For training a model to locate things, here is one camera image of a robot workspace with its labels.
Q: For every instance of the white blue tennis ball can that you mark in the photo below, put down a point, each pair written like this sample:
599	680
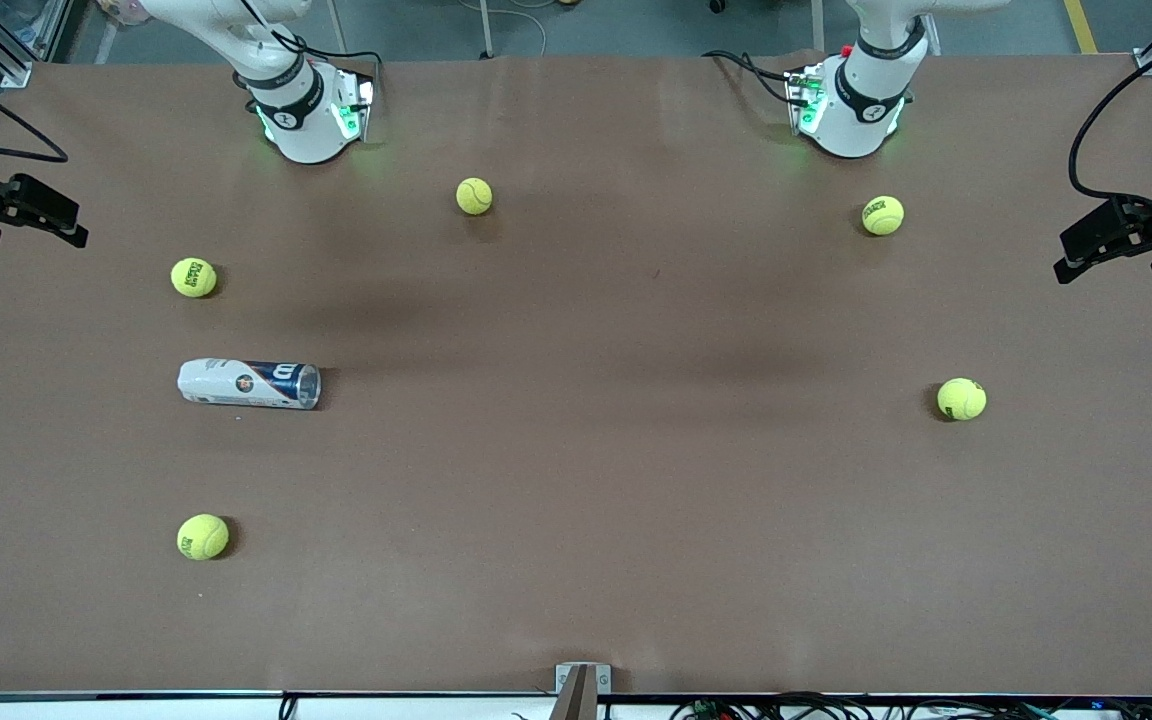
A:
236	383

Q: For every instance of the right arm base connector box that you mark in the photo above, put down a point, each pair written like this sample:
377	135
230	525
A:
348	118

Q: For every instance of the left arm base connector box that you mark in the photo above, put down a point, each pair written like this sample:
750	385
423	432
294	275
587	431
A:
808	110

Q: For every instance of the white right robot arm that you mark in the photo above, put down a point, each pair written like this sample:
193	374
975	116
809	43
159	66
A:
301	120

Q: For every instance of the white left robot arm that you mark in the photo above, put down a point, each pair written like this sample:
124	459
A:
861	110

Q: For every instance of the yellow tennis ball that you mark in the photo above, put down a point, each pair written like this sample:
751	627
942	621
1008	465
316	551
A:
962	399
194	277
474	196
883	215
203	537

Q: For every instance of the grey table leg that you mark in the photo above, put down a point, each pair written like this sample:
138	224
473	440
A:
818	25
486	30

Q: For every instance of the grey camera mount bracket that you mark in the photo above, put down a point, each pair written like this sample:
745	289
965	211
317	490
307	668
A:
583	690

